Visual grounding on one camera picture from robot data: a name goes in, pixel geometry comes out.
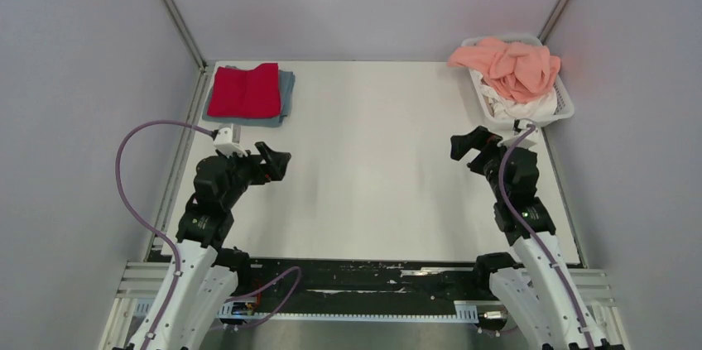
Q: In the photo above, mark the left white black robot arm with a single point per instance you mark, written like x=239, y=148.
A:
x=203, y=273

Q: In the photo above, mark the white plastic laundry basket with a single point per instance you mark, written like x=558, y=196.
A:
x=564, y=108

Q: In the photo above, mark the salmon pink t shirt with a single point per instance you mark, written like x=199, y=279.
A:
x=515, y=70

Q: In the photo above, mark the folded red t shirt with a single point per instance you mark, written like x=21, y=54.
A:
x=251, y=94

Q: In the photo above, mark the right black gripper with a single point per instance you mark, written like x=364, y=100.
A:
x=461, y=144

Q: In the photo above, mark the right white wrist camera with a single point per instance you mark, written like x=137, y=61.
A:
x=525, y=134

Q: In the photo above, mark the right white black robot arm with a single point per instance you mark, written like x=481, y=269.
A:
x=532, y=281

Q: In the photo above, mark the crumpled white t shirt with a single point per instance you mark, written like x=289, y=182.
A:
x=504, y=108

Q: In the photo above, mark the aluminium frame rail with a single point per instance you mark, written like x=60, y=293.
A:
x=141, y=280

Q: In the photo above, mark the folded grey blue t shirt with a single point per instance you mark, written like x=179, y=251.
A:
x=286, y=85

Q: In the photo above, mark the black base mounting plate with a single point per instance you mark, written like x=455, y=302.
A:
x=329, y=286

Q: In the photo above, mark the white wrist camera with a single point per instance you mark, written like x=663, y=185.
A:
x=226, y=140
x=525, y=134

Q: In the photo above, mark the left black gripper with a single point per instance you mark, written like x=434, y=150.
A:
x=277, y=161

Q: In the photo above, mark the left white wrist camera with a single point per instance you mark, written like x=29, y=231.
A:
x=226, y=140

